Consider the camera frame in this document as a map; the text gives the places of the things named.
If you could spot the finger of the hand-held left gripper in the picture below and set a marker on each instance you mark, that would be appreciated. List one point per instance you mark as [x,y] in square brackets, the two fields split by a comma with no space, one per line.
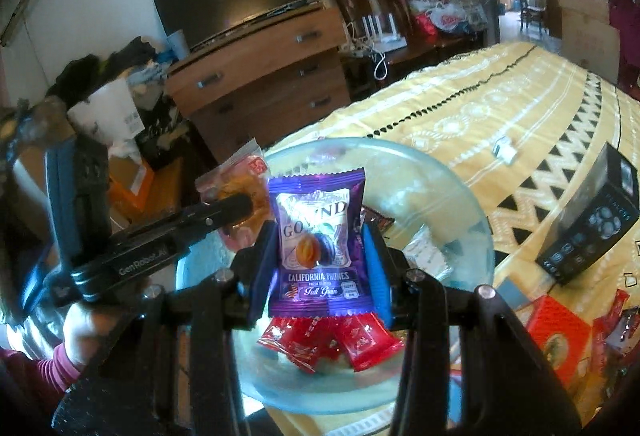
[215,213]

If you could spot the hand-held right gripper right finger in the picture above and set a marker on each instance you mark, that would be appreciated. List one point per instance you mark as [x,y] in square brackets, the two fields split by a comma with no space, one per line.
[377,276]

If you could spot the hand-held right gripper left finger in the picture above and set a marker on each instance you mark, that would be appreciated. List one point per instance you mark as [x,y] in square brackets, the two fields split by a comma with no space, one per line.
[262,276]

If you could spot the orange translucent snack packet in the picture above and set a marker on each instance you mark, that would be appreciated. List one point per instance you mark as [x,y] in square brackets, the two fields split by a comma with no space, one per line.
[240,186]

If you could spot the red snack packet gold print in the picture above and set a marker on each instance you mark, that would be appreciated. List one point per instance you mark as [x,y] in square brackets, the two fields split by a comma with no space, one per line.
[327,336]
[290,343]
[370,341]

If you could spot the purple prune snack packet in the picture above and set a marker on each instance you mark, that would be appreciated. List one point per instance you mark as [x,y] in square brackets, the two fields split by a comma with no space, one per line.
[315,216]

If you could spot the clear glass bowl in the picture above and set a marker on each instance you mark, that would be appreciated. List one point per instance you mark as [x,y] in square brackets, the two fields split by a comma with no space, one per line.
[425,186]

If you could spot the person's left forearm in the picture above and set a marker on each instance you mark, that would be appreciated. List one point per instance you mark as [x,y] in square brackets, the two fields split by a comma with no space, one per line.
[30,371]

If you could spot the orange box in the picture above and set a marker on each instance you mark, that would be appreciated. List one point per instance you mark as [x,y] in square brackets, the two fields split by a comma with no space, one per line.
[125,196]

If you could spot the white lace-print snack packet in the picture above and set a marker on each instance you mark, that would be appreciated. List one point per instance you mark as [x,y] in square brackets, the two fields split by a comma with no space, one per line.
[425,251]

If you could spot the dark brown snack packet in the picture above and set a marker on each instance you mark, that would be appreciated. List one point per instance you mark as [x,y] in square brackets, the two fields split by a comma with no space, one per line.
[377,218]

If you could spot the black printed bag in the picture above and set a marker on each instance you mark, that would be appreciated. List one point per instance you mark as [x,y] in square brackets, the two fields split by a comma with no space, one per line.
[160,135]

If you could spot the white paper bag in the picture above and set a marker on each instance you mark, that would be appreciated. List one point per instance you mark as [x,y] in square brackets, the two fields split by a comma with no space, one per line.
[112,110]

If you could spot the pile of dark clothes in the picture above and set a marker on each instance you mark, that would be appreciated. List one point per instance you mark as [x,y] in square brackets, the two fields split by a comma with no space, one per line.
[80,70]

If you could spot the wooden chest of drawers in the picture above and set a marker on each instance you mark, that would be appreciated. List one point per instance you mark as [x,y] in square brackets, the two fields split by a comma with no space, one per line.
[265,60]

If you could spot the blue cup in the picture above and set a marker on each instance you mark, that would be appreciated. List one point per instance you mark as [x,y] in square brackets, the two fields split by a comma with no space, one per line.
[178,45]

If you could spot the small white wrapper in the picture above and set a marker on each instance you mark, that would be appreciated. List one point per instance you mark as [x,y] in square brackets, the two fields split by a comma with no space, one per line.
[506,151]

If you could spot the white power strip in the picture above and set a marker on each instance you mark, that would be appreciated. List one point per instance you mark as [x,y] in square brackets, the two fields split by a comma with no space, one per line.
[357,49]

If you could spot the black product box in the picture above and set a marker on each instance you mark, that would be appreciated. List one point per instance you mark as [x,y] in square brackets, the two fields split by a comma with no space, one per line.
[590,226]

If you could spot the dark wooden desk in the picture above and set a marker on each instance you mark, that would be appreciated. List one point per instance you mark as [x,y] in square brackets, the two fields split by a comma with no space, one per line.
[415,53]

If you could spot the white router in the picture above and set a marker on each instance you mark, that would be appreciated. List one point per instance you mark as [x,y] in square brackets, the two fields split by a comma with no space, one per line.
[390,44]

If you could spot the dark red snack packet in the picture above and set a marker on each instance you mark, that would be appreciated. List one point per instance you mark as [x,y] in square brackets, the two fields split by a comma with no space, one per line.
[612,321]

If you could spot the white plastic bag red print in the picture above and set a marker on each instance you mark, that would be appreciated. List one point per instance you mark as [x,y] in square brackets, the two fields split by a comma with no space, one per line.
[447,18]

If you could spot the wooden chair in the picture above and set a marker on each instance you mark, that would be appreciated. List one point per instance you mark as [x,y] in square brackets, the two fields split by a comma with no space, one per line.
[531,10]

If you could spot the plain cardboard box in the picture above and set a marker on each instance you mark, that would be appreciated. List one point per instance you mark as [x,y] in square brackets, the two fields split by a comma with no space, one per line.
[590,45]

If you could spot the maroon garment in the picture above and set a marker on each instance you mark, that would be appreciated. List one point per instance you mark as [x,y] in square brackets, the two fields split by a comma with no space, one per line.
[627,35]

